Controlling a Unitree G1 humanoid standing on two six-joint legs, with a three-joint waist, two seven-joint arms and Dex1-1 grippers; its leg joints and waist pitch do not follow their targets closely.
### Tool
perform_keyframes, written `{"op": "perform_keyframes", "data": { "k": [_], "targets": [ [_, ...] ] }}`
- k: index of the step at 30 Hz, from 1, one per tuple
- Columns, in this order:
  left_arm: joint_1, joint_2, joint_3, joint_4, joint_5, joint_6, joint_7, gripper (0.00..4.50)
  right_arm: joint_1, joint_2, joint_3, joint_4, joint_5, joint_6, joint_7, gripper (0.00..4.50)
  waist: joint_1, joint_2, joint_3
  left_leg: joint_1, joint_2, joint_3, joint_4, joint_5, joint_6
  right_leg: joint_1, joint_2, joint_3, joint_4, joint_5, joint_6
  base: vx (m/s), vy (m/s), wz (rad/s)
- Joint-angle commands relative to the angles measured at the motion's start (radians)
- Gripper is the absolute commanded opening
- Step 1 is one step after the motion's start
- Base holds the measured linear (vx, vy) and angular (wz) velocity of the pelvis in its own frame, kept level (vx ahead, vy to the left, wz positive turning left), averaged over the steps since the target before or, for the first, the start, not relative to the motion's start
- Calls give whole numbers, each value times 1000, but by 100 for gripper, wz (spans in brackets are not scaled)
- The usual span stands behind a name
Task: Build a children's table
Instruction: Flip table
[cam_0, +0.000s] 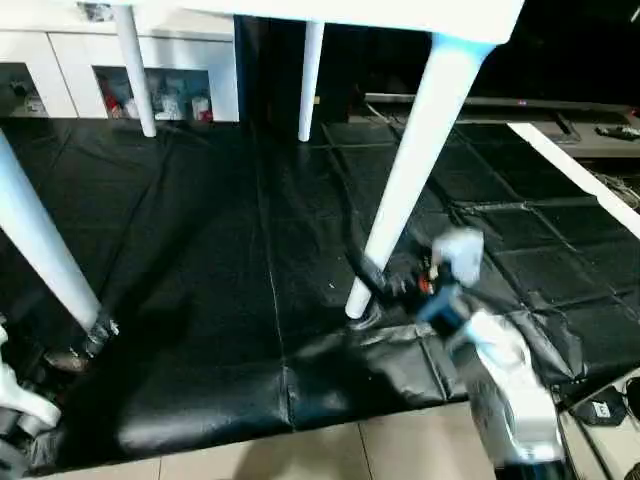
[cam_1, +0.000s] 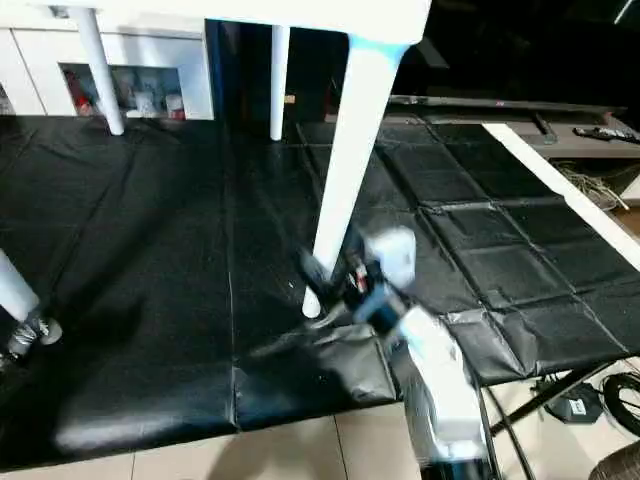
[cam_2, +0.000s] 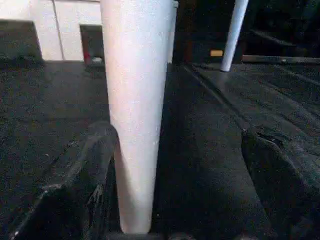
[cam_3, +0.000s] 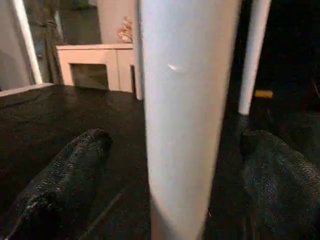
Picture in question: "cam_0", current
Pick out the white plastic table leg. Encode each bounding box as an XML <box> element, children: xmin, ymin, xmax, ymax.
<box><xmin>114</xmin><ymin>5</ymin><xmax>159</xmax><ymax>139</ymax></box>
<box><xmin>344</xmin><ymin>35</ymin><xmax>493</xmax><ymax>321</ymax></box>
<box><xmin>0</xmin><ymin>130</ymin><xmax>103</xmax><ymax>331</ymax></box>
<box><xmin>297</xmin><ymin>22</ymin><xmax>326</xmax><ymax>143</ymax></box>

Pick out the black work mat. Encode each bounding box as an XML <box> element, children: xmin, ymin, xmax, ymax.
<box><xmin>0</xmin><ymin>115</ymin><xmax>640</xmax><ymax>473</ymax></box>

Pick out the white edge strip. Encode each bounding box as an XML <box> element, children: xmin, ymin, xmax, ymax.
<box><xmin>508</xmin><ymin>122</ymin><xmax>640</xmax><ymax>213</ymax></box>

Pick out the black box white label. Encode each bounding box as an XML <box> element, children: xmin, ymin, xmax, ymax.
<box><xmin>580</xmin><ymin>395</ymin><xmax>633</xmax><ymax>429</ymax></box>

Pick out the black remote control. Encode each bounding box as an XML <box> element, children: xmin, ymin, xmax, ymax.
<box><xmin>596</xmin><ymin>124</ymin><xmax>640</xmax><ymax>140</ymax></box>

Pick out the red bottle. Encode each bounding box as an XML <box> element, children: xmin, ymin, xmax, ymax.
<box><xmin>102</xmin><ymin>80</ymin><xmax>123</xmax><ymax>119</ymax></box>

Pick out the white glass-door cabinet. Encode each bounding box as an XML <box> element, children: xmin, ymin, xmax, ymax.
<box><xmin>0</xmin><ymin>0</ymin><xmax>241</xmax><ymax>123</ymax></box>

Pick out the grey object on cabinet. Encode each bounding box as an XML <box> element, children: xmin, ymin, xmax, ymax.
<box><xmin>78</xmin><ymin>2</ymin><xmax>115</xmax><ymax>23</ymax></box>

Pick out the black metal rail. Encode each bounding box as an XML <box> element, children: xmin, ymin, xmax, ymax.
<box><xmin>365</xmin><ymin>92</ymin><xmax>640</xmax><ymax>119</ymax></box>

